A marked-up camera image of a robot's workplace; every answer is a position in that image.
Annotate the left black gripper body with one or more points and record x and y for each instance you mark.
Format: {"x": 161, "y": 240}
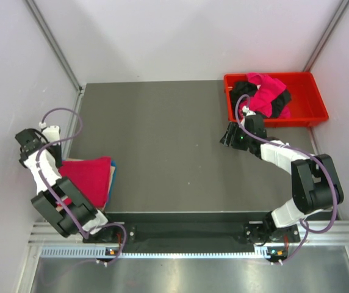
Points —
{"x": 57, "y": 149}

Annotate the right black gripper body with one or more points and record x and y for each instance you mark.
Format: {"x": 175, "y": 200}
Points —
{"x": 240, "y": 139}

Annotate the pink t shirt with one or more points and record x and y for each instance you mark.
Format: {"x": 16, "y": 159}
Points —
{"x": 86, "y": 177}

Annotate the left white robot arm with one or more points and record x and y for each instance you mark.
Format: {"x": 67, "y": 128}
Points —
{"x": 57, "y": 198}

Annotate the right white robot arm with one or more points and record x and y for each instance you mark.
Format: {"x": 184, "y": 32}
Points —
{"x": 314, "y": 180}

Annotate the red plastic bin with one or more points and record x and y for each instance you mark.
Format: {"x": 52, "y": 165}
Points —
{"x": 306, "y": 107}

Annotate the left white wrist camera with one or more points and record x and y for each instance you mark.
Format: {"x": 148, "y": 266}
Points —
{"x": 49, "y": 134}

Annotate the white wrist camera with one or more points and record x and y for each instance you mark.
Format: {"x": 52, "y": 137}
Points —
{"x": 49, "y": 134}
{"x": 246, "y": 111}

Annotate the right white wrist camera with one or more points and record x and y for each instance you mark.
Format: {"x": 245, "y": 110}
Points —
{"x": 246, "y": 111}

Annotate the grey slotted cable duct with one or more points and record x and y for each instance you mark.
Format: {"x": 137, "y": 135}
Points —
{"x": 102, "y": 252}

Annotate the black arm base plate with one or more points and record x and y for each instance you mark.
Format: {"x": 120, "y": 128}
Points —
{"x": 239, "y": 226}

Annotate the aluminium frame rail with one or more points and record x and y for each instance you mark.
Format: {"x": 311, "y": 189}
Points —
{"x": 44, "y": 234}

